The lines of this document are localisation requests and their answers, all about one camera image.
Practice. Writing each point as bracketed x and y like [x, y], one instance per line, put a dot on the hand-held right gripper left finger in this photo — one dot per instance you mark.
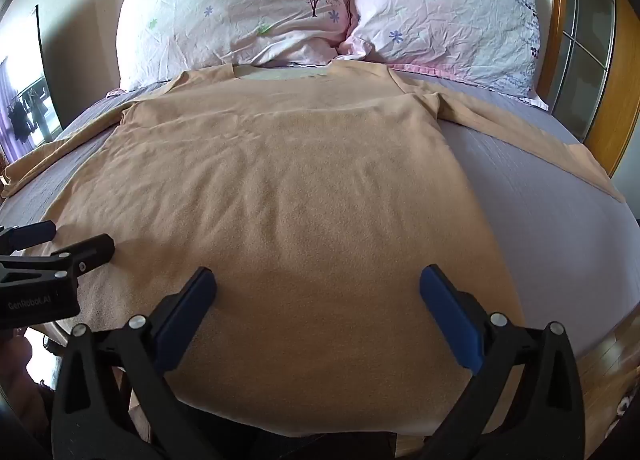
[181, 312]

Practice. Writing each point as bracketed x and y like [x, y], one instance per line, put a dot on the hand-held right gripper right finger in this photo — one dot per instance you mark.
[452, 312]

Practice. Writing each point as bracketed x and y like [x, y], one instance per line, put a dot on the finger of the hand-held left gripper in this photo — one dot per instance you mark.
[30, 234]
[90, 250]

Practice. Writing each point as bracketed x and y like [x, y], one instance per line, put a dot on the tan long-sleeved shirt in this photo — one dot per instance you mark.
[280, 200]

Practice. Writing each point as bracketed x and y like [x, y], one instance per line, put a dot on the person's left forearm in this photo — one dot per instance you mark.
[20, 380]

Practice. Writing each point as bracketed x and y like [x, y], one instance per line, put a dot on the grey bed sheet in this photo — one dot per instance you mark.
[540, 220]

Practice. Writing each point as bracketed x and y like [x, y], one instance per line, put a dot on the pink floral pillow with tree print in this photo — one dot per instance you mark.
[235, 10]

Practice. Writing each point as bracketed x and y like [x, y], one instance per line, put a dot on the wooden wardrobe with glass doors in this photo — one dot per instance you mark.
[595, 55]

